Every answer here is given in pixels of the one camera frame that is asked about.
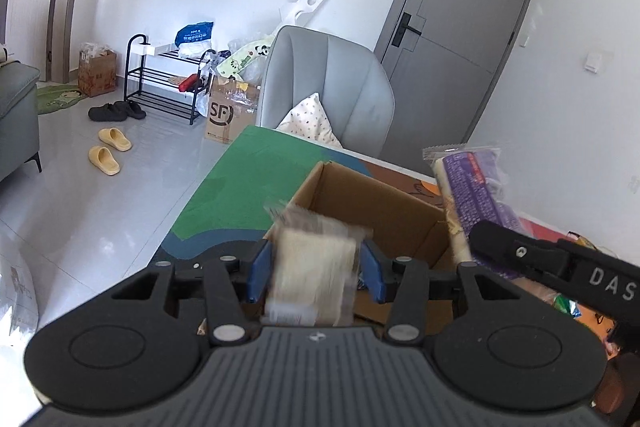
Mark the white dotted pillow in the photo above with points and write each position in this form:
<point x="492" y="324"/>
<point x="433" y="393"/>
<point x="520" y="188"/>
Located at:
<point x="310" y="117"/>

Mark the black shoe rack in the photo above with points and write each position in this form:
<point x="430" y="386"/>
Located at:
<point x="160" y="78"/>

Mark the white wall socket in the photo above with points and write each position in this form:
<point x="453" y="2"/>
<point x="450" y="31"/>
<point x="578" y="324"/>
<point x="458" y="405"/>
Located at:
<point x="635" y="185"/>

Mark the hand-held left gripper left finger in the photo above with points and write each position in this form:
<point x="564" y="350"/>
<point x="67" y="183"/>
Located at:
<point x="260" y="274"/>

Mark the purple snack packet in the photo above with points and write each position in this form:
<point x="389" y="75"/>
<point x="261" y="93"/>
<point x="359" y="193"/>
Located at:
<point x="470" y="187"/>

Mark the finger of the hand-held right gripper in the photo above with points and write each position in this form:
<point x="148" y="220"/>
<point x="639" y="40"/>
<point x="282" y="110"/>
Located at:
<point x="515" y="251"/>

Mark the large white wall switch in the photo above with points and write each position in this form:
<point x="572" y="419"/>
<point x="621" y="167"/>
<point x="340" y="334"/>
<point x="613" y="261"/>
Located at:
<point x="593" y="62"/>

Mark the printed cardboard shipping box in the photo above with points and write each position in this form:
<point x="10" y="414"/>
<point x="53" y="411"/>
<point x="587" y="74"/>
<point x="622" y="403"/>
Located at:
<point x="225" y="117"/>

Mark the beige wafer snack packet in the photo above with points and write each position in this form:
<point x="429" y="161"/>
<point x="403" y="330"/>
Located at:
<point x="310" y="267"/>

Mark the panda print bag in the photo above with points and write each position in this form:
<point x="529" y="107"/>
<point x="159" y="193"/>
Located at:
<point x="245" y="54"/>

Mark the blue plastic bag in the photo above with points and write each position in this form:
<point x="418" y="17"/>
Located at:
<point x="195" y="34"/>

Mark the grey upholstered chair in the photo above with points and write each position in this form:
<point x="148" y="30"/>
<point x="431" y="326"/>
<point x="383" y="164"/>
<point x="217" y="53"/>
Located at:
<point x="325" y="72"/>

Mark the colourful printed table mat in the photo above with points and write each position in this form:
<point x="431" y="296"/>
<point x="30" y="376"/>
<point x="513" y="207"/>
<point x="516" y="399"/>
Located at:
<point x="240" y="177"/>

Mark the black slipper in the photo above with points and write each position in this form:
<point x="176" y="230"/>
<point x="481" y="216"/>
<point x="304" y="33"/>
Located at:
<point x="106" y="112"/>
<point x="131" y="109"/>

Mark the grey sofa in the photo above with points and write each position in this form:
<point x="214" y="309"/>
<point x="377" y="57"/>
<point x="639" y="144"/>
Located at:
<point x="15" y="107"/>

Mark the green floor rug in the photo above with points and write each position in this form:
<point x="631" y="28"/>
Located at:
<point x="57" y="99"/>

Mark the brown cardboard carton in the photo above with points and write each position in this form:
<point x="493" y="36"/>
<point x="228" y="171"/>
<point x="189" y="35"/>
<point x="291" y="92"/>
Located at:
<point x="97" y="77"/>

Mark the yellow slipper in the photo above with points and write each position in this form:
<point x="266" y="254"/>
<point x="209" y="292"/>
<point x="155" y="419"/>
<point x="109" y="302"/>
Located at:
<point x="115" y="138"/>
<point x="104" y="159"/>

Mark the white plastic bag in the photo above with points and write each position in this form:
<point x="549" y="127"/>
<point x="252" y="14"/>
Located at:
<point x="17" y="297"/>

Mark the red object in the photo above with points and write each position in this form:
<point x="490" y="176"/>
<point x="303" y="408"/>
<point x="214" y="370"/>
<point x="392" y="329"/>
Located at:
<point x="189" y="83"/>

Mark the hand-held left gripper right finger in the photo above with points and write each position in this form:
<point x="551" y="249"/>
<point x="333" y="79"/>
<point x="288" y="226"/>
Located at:
<point x="372" y="274"/>

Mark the grey door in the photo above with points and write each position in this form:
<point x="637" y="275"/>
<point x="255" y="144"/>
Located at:
<point x="450" y="7"/>

